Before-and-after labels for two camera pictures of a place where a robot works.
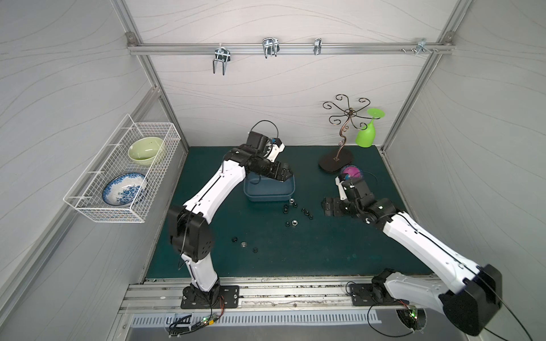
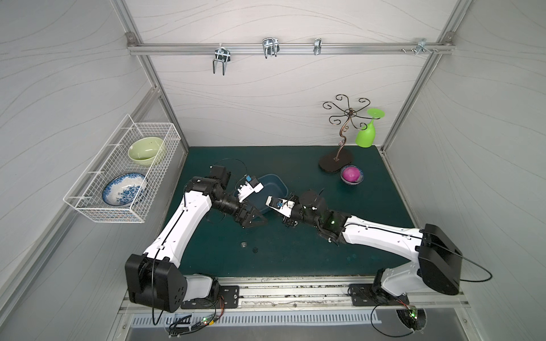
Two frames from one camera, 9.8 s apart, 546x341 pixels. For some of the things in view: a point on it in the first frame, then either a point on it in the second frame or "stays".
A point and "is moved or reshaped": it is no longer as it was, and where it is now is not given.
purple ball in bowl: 352,171 stays
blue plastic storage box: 259,187 is moved or reshaped
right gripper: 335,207 -> 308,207
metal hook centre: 271,46 stays
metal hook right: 421,46 stays
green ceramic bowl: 143,150 stays
